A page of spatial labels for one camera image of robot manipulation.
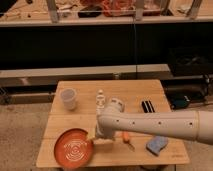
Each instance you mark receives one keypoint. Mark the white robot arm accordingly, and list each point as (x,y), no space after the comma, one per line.
(186,125)

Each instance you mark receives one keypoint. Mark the orange carrot toy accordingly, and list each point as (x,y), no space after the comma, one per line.
(126,139)

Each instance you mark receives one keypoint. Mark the black object on shelf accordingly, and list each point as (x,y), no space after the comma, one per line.
(90,12)

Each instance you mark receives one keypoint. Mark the clear plastic cup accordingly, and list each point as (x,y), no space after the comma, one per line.
(68,98)

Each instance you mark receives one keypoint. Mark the tan gripper block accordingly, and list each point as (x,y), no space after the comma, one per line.
(99,140)

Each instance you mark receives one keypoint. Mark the long wooden bench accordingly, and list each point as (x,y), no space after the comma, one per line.
(51,76)

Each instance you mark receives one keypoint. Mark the white squeeze bottle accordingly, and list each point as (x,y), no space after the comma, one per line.
(100,101)

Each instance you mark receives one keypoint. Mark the orange ceramic bowl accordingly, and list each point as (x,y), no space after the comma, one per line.
(73,149)

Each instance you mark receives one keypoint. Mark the black rectangular case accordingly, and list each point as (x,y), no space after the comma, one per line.
(147,106)

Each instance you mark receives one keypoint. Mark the blue sponge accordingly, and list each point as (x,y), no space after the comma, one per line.
(156,144)

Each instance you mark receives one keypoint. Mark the wooden slatted table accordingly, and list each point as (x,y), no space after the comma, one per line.
(116,153)

